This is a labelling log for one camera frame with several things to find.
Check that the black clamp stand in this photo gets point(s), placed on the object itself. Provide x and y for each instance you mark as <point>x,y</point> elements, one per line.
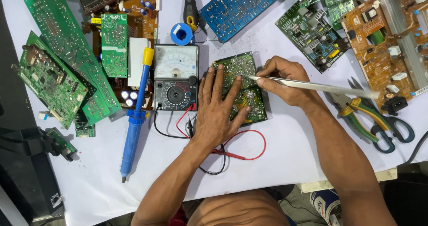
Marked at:
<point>50,144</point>

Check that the long green circuit board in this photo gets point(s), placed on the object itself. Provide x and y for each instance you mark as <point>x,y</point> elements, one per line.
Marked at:
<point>70,48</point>

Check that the brown board with capacitors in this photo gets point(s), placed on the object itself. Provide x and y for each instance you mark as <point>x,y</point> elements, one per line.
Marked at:
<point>140,22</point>

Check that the green board with connectors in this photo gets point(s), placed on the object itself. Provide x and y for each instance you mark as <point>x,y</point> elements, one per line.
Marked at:
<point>46,80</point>

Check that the green board with components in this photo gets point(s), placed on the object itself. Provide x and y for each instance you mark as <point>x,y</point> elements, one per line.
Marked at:
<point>311,35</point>

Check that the red multimeter probe lead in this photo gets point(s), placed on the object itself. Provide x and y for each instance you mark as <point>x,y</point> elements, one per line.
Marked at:
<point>249,145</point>

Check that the analog multimeter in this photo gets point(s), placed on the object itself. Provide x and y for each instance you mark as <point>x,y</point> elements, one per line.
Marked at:
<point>176,77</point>

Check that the long metal tweezers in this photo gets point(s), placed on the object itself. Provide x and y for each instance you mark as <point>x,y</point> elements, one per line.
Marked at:
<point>317,87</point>

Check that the black box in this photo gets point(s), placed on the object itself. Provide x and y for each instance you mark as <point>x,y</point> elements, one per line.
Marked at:
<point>26,185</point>

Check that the small green circuit board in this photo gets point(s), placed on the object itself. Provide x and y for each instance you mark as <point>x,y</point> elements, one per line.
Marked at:
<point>245,92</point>

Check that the tiny green circuit board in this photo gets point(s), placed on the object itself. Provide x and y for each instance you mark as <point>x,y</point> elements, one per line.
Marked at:
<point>84,127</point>

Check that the narrow green circuit board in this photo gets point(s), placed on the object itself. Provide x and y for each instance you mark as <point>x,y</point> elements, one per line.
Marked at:
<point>114,45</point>

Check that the person's right hand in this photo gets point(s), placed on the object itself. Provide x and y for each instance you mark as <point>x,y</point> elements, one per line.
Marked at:
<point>287,82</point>

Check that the person's left hand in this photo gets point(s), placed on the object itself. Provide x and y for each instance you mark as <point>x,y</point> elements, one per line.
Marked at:
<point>214,115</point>

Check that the black multimeter probe lead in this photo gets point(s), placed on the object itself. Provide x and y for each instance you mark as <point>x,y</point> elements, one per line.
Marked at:
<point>174,132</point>

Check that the blue circuit board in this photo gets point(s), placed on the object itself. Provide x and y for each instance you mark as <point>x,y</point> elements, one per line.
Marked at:
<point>240,8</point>

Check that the person's bare torso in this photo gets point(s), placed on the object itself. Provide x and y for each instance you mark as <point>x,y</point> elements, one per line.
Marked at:
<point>240,209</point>

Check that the blue desoldering pump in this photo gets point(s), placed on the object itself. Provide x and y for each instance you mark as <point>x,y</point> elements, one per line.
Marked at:
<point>135,119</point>

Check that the white paper table cover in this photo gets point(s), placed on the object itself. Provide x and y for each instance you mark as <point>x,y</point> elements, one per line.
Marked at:
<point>284,145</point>

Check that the orange power supply board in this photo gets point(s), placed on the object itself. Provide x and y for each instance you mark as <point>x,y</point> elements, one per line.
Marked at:
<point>388,42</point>

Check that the white can with label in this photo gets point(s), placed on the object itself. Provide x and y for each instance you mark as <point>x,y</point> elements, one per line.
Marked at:
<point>326,204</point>

